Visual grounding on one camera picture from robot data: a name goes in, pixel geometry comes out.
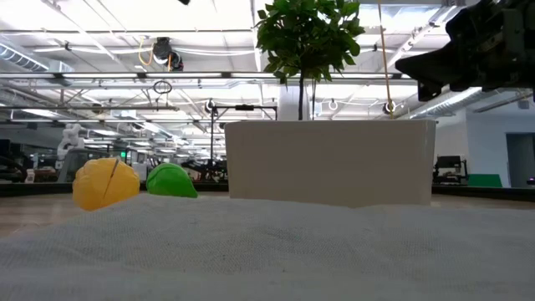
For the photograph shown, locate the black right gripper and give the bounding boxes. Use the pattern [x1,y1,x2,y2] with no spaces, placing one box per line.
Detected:
[395,0,535,103]

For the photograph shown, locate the green toy bell pepper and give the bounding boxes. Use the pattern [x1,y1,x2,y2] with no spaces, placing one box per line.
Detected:
[145,162,199,199]

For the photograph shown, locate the yellow toy bell pepper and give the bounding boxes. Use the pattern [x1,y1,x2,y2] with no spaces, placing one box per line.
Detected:
[72,157,141,212]

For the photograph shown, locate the grey plastic tupperware bin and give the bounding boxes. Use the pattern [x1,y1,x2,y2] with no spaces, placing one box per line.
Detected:
[224,120,436,209]

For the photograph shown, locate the green board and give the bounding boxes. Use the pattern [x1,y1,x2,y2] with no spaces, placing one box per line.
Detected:
[467,174,503,188]

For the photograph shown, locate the green plant in black pot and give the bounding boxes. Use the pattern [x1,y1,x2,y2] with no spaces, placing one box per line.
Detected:
[254,0,365,121]

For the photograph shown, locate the dark blue door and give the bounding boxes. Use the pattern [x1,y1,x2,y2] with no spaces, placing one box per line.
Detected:
[505,132,535,188]

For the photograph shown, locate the black tripod stand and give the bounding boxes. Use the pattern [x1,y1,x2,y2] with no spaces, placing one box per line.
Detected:
[199,99,278,184]

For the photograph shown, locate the grey cabinet machine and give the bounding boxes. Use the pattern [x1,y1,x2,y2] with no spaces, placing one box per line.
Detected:
[57,148,112,184]

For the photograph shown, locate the yellow hanging cable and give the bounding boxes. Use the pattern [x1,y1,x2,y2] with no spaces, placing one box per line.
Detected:
[377,0,396,121]

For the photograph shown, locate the ceiling cable reel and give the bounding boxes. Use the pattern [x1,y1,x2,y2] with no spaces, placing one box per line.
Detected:
[150,36,185,72]

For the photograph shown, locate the black hanging cable loop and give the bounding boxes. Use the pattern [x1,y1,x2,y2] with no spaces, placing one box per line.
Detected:
[152,79,173,95]

